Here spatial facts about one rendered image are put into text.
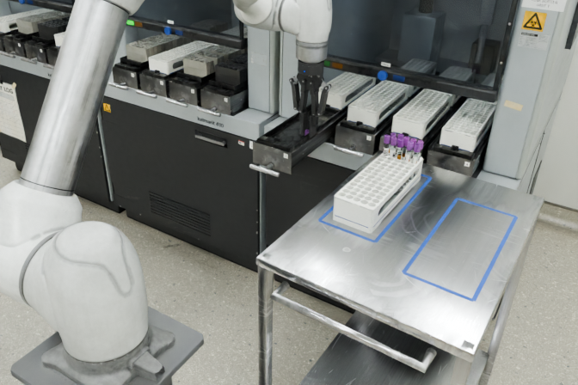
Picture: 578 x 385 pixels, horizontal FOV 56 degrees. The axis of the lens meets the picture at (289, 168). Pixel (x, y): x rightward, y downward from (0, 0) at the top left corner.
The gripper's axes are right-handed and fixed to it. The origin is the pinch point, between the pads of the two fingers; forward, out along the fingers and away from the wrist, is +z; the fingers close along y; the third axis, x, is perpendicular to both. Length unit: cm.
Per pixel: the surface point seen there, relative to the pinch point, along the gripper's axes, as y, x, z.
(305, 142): -1.8, 4.5, 3.8
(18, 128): 173, -11, 50
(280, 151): 1.4, 13.4, 4.1
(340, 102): 0.0, -21.7, 0.3
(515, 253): -66, 29, 2
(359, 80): 0.9, -39.2, -2.2
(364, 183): -31.0, 28.7, -3.3
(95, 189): 121, -11, 69
